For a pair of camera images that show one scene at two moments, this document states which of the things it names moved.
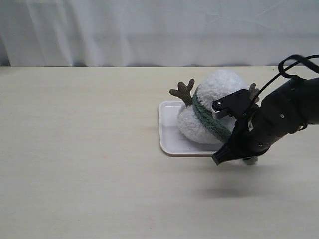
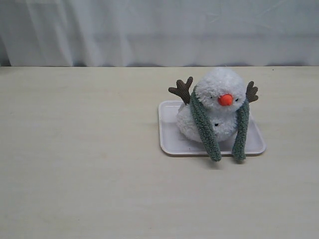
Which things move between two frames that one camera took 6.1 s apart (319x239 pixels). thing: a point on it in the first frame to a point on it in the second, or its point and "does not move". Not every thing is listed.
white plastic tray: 171,142 does not move
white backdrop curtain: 157,33 does not move
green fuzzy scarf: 222,130 to 240,136
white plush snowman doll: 191,123 does not move
